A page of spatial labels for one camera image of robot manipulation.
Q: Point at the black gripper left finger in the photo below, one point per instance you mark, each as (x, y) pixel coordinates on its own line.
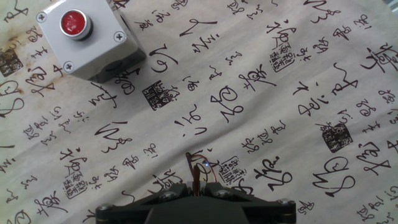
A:
(133, 205)

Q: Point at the grey box flat red button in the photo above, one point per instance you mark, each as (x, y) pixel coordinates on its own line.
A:
(93, 53)

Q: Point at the beige calligraphy print tablecloth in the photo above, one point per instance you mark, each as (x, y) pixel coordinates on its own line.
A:
(248, 109)

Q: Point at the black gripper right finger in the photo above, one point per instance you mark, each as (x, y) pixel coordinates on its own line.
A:
(264, 208)

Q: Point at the brown thin-frame glasses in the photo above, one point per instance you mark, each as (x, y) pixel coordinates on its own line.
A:
(196, 174)

